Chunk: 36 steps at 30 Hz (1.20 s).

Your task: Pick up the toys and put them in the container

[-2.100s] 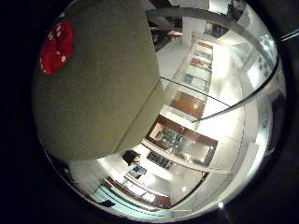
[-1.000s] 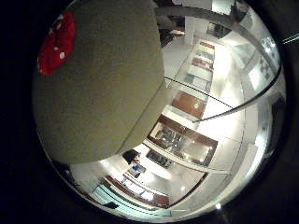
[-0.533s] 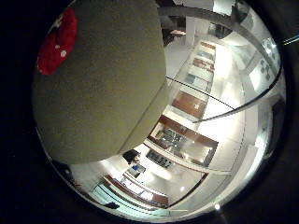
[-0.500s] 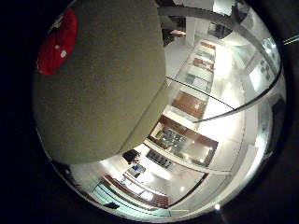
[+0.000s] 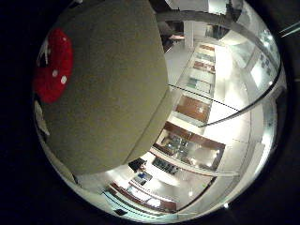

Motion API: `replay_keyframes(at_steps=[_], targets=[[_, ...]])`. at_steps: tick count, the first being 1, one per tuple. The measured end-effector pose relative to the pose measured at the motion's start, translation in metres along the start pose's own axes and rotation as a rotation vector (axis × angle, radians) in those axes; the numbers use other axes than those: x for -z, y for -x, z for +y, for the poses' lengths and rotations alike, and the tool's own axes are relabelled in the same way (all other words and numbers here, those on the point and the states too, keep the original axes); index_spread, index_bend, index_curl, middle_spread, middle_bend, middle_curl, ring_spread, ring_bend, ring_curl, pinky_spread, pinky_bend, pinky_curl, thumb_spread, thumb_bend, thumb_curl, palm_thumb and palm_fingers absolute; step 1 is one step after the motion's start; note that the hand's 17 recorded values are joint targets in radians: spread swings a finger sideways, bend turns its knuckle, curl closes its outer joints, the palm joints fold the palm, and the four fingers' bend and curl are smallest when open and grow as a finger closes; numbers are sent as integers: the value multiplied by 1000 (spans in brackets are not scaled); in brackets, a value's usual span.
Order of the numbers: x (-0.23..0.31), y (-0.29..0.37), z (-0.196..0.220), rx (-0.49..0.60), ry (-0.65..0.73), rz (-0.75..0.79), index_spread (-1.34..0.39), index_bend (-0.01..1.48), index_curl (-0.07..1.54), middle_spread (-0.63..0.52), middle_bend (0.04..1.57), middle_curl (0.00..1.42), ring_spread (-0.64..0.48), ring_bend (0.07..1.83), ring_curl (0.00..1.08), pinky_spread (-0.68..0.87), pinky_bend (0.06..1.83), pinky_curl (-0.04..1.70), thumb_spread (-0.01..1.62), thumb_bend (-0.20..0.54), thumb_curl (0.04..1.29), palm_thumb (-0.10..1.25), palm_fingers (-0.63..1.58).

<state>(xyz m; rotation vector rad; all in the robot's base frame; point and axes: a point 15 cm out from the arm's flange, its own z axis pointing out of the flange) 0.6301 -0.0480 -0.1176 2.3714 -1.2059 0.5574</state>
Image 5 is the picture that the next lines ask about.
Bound black grille panel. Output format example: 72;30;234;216
152;157;180;175

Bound red plush strawberry white dots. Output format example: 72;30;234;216
32;27;74;105

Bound thin black cable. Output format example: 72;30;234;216
198;62;284;128

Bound person in dark sleeve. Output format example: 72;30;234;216
156;21;186;53

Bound black chair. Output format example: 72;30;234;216
127;157;148;173

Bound wood framed glass window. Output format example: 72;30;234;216
153;121;227;172

